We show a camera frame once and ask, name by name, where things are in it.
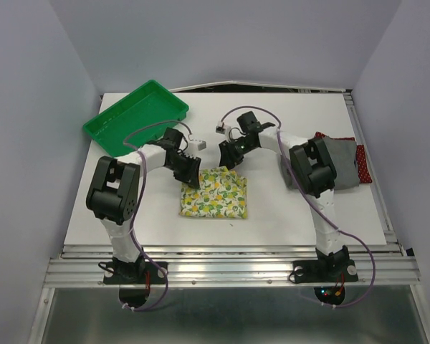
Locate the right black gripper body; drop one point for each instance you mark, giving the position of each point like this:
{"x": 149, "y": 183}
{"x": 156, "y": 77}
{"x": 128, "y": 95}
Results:
{"x": 241, "y": 146}

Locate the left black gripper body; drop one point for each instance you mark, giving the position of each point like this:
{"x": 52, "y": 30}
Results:
{"x": 182, "y": 166}

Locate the yellow lemon print skirt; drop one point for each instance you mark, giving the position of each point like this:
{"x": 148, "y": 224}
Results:
{"x": 221, "y": 194}

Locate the grey skirt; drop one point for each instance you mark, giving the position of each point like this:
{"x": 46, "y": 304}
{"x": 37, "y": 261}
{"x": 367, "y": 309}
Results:
{"x": 321, "y": 164}

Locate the red polka dot skirt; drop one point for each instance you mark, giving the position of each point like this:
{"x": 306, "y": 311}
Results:
{"x": 358, "y": 161}

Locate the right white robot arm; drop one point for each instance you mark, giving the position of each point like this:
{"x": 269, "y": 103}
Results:
{"x": 329, "y": 247}

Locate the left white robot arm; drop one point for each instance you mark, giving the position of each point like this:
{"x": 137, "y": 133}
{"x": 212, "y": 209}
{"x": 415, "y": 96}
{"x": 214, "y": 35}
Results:
{"x": 116, "y": 191}

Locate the green plastic tray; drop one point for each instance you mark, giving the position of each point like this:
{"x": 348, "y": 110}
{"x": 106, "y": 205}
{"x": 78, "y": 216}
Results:
{"x": 148, "y": 104}

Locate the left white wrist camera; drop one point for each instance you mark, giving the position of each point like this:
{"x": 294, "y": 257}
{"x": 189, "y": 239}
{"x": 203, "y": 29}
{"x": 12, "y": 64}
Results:
{"x": 195, "y": 146}

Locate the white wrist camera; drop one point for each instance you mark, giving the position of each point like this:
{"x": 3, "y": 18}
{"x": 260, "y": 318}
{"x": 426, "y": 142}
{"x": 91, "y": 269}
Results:
{"x": 195, "y": 146}
{"x": 223, "y": 129}

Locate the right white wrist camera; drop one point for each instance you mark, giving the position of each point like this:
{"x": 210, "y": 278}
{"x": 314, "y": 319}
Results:
{"x": 223, "y": 129}

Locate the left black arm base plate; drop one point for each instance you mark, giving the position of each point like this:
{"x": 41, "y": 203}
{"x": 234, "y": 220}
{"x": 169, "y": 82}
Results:
{"x": 128, "y": 273}

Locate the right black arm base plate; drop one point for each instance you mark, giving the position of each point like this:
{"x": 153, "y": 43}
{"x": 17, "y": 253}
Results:
{"x": 316, "y": 271}

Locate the aluminium frame rail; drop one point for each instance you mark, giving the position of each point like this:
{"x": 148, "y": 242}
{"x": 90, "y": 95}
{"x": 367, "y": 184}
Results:
{"x": 229, "y": 266}

